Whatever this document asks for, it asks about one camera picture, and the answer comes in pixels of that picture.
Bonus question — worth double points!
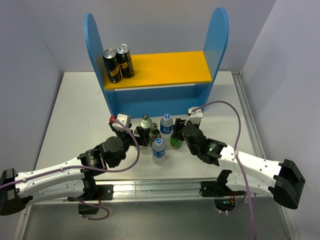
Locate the green Perrier bottle red label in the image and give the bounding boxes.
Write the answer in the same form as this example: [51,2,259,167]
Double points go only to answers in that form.
[148,122,161,146]

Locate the green Perrier bottle yellow label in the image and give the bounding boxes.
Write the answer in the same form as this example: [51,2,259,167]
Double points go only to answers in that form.
[169,134,184,150]

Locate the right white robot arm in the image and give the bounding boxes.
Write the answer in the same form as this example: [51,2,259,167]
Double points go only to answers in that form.
[173,118,306,210]

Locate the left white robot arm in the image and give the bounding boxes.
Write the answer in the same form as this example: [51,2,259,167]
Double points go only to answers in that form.
[0,120,151,216]

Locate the blue and yellow shelf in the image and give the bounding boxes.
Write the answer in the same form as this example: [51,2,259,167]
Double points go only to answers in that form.
[83,7,229,118]

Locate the rear water bottle blue label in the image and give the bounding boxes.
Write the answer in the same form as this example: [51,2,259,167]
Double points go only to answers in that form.
[160,113,174,135]

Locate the water bottle blue label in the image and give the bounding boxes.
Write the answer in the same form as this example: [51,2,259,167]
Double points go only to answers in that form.
[160,113,174,135]
[151,137,166,165]

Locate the clear Chang bottle rear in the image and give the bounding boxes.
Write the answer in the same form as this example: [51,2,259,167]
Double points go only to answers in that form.
[140,114,153,129]

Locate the clear chang bottle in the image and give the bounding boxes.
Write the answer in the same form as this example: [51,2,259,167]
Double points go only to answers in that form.
[140,114,153,129]
[139,145,148,151]

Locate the clear Chang bottle front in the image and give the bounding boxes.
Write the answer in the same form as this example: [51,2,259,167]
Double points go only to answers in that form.
[139,145,148,151]

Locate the front water bottle blue label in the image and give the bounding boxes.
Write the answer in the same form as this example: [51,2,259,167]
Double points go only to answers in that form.
[151,137,166,165]

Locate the front black gold can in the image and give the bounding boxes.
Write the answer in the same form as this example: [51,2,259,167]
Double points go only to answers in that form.
[102,48,122,84]

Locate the black gold can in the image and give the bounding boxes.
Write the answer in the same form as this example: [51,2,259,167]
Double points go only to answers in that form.
[102,48,122,84]
[115,44,135,79]

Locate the rear black gold can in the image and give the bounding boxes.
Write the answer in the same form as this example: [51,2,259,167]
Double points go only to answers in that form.
[115,44,135,79]

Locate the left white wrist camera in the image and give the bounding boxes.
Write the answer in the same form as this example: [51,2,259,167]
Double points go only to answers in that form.
[109,114,131,129]

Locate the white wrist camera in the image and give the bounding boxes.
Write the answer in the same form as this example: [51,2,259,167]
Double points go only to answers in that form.
[109,114,131,129]
[184,107,203,127]

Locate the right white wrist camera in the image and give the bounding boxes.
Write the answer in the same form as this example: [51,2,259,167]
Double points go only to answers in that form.
[184,107,203,127]

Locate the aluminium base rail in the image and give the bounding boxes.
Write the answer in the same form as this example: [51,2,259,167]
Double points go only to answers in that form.
[22,178,276,203]

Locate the aluminium side rail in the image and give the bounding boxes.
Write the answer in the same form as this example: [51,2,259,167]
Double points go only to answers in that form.
[231,71,266,158]

